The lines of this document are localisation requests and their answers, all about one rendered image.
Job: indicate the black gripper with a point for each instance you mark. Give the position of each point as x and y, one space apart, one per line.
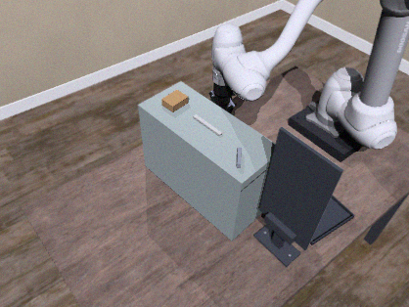
221 96

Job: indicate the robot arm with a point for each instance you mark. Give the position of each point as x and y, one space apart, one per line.
368 119

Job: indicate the small brown cardboard box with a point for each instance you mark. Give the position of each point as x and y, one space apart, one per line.
174 100

